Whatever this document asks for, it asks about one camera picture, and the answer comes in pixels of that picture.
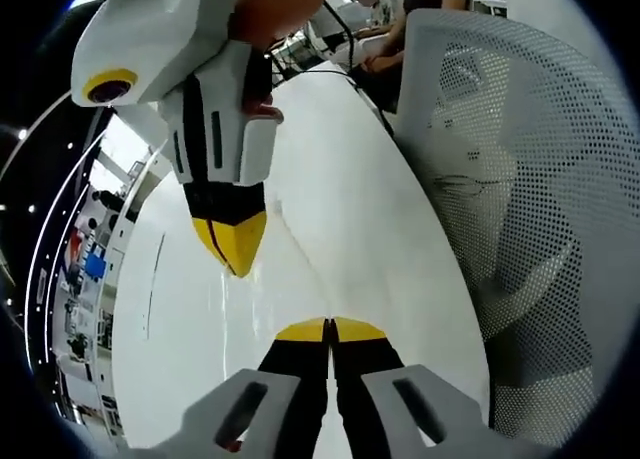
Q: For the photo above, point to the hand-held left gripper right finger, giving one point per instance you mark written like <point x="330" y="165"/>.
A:
<point x="385" y="379"/>

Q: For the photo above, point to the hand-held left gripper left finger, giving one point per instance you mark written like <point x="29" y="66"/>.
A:
<point x="280" y="374"/>

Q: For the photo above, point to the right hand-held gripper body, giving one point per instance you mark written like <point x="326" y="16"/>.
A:
<point x="150" y="39"/>

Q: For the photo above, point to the person's right hand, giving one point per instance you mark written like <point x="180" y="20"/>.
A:
<point x="270" y="14"/>

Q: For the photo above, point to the blue box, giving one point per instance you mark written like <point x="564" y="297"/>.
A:
<point x="95" y="265"/>

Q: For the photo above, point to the white mesh office chair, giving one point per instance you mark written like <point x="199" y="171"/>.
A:
<point x="525" y="179"/>

